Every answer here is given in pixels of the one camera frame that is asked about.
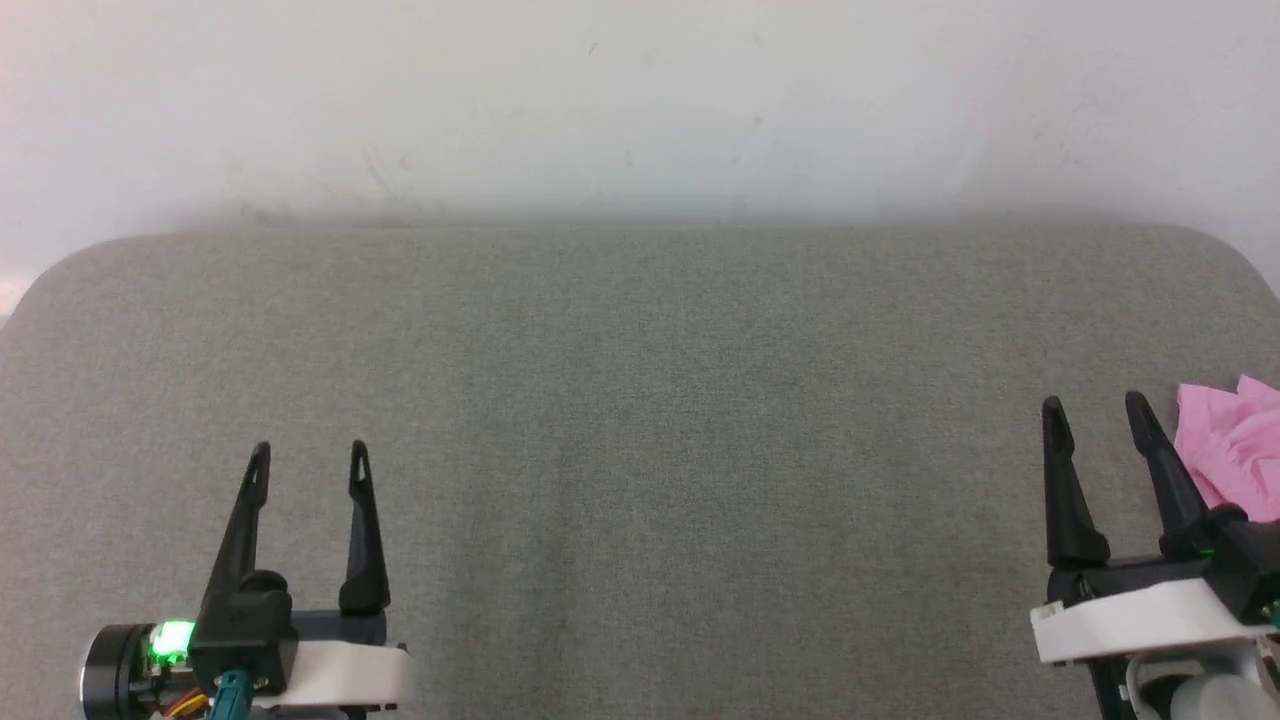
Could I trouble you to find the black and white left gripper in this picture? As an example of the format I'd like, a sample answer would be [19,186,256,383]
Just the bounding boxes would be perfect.
[188,440,418,713]

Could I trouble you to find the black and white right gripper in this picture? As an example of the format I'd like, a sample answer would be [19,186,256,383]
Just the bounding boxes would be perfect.
[1030,390,1280,667]

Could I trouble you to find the pink garment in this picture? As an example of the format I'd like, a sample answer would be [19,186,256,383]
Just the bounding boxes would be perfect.
[1174,375,1280,524]

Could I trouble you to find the teal and orange cable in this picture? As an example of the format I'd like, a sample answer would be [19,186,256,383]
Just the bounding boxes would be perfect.
[165,668,253,720]

